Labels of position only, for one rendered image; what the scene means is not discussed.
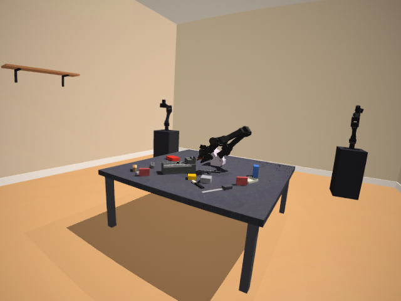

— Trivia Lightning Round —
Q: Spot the blue cube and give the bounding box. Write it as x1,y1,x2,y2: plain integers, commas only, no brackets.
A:
253,165,259,177

